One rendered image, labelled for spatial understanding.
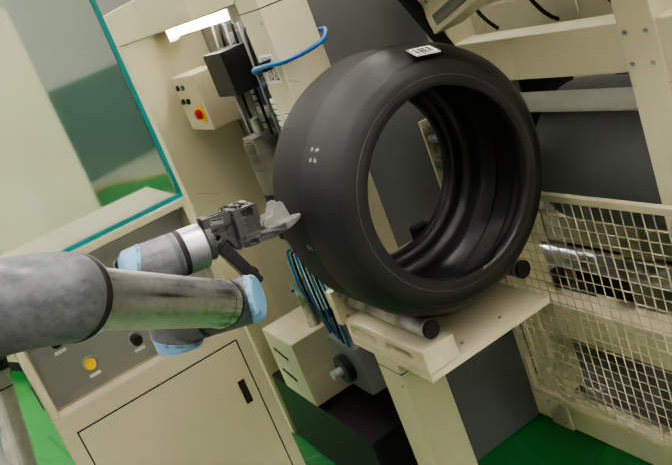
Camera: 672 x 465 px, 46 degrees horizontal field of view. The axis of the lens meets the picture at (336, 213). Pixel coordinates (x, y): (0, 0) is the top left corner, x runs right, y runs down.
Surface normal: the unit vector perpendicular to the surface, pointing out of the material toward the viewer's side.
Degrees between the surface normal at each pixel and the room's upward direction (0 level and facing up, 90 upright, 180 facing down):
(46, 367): 90
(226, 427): 90
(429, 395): 90
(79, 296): 87
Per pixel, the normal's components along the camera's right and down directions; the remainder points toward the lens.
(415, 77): 0.40, -0.07
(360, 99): -0.18, -0.36
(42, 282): 0.45, -0.47
